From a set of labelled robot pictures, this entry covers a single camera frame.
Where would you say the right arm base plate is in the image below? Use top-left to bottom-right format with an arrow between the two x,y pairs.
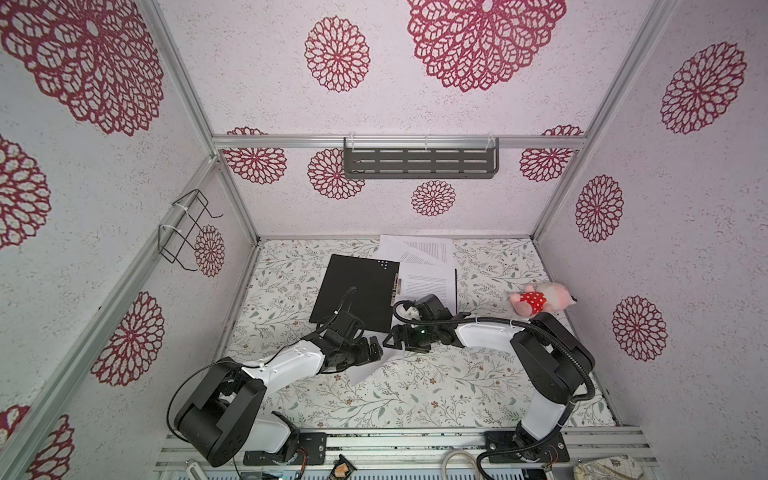
483,430 -> 571,464

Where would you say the patterned cloth bag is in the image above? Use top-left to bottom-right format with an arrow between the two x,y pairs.
573,455 -> 645,480

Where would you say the blue black folder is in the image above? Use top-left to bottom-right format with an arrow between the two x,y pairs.
309,254 -> 401,333

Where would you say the black wire wall rack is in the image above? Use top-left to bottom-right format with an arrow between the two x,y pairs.
156,189 -> 226,277

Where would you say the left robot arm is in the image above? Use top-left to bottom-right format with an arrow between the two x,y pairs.
166,309 -> 383,467

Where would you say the white cable loop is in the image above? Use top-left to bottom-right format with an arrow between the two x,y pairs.
440,449 -> 483,480

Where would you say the printed paper sheet back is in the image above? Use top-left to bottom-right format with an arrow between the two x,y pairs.
374,235 -> 456,267

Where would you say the metal folder clip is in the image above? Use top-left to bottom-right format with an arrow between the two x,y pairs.
390,274 -> 402,307

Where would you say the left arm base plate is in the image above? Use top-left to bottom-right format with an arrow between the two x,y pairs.
241,412 -> 328,466

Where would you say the grey wall shelf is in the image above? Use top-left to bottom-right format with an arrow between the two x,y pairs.
342,138 -> 499,180

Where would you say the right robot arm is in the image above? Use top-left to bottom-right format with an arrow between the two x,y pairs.
383,294 -> 596,450

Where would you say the pink plush toy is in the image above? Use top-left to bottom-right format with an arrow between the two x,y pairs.
508,282 -> 577,318

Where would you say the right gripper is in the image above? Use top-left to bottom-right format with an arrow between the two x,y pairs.
381,324 -> 438,352

